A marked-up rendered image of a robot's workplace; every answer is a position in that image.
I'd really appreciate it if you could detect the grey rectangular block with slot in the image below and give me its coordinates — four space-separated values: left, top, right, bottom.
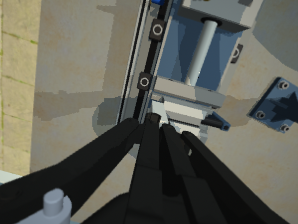
161 96 207 136

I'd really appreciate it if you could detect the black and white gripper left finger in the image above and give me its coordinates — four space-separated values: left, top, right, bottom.
0 101 165 224

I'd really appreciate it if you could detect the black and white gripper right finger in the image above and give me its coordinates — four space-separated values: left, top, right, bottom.
158 102 290 224

